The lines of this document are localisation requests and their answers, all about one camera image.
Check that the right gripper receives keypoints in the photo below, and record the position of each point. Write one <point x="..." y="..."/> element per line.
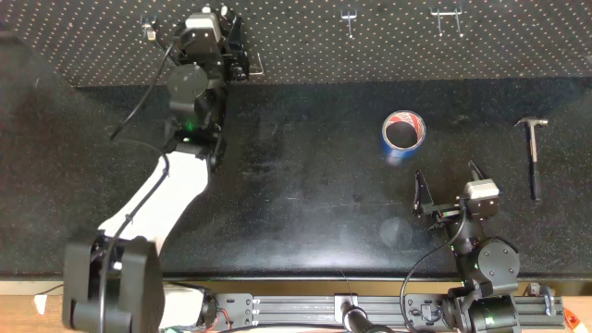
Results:
<point x="444" y="212"/>

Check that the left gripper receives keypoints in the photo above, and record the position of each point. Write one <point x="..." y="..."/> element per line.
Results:
<point x="203" y="46"/>

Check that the roll of blue tape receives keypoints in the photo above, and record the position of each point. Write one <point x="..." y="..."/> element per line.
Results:
<point x="393" y="147"/>

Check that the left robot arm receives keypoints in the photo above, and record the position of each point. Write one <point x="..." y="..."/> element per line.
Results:
<point x="180" y="185"/>

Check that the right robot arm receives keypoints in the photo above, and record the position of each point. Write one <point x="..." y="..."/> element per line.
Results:
<point x="497" y="266"/>

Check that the black pegboard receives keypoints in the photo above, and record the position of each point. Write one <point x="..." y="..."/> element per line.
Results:
<point x="324" y="46"/>

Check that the metal hook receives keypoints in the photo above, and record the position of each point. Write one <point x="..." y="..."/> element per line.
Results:
<point x="446" y="13"/>
<point x="148" y="28"/>
<point x="349" y="20"/>
<point x="259" y="69"/>

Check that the hammer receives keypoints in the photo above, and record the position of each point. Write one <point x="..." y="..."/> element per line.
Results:
<point x="533" y="152"/>

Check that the orange plastic object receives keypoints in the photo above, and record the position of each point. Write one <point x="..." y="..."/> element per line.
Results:
<point x="573" y="322"/>

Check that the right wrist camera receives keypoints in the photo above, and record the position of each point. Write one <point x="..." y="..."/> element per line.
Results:
<point x="481" y="188"/>

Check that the mounting rail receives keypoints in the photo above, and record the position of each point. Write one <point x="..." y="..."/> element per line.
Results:
<point x="296" y="312"/>

